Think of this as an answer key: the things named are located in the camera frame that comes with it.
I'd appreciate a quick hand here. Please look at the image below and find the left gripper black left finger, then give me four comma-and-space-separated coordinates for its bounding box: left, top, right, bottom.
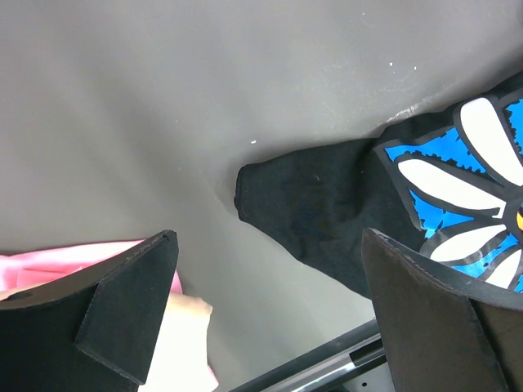
1, 230, 179, 391

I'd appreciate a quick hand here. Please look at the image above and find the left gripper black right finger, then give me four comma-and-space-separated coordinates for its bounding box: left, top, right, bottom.
362, 229, 522, 391

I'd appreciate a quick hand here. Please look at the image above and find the black t-shirt with flower print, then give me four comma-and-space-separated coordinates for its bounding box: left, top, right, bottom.
234, 74, 522, 297

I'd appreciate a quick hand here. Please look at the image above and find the beige folded t-shirt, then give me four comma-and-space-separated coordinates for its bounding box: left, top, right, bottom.
139, 293, 218, 392

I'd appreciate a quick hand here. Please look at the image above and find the pink folded t-shirt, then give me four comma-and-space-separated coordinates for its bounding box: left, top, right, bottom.
1, 240, 187, 299

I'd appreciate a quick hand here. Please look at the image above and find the aluminium frame rail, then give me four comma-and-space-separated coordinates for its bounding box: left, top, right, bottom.
235, 319, 395, 391

